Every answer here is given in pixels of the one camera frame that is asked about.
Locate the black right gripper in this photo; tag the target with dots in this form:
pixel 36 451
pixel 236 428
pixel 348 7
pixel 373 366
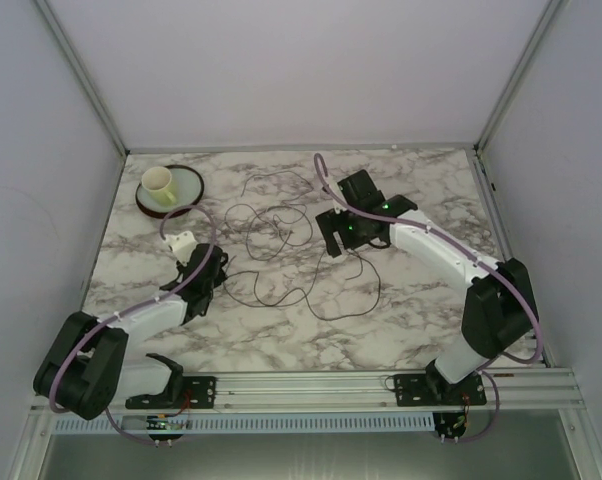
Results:
pixel 331 222

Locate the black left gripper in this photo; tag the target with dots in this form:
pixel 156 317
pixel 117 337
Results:
pixel 220 277

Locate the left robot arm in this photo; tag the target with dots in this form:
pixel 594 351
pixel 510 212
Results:
pixel 94 363

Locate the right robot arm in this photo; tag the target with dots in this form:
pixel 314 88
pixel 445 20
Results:
pixel 499 306

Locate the brown rimmed white plate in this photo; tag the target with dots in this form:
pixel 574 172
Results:
pixel 189 188

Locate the pale yellow mug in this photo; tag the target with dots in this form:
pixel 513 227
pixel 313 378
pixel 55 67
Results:
pixel 159 184

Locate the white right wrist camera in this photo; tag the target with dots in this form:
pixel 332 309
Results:
pixel 339 202

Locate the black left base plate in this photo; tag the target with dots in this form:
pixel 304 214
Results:
pixel 191 392

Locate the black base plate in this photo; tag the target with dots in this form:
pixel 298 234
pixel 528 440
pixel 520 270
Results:
pixel 191 392
pixel 422 389

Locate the aluminium back rail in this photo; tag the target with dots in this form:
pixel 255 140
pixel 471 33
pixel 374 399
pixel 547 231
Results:
pixel 298 147

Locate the aluminium rail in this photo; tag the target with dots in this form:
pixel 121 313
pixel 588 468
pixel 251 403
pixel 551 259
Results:
pixel 517 388
pixel 298 147

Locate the grey slotted cable duct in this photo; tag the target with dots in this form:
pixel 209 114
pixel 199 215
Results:
pixel 192 424

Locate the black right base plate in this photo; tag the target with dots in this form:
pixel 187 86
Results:
pixel 422 389

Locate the aluminium frame post right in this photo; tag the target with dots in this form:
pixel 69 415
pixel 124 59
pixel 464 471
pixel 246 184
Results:
pixel 549 15

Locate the aluminium front rail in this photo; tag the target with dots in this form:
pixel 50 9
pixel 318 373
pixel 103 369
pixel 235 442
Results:
pixel 517 388

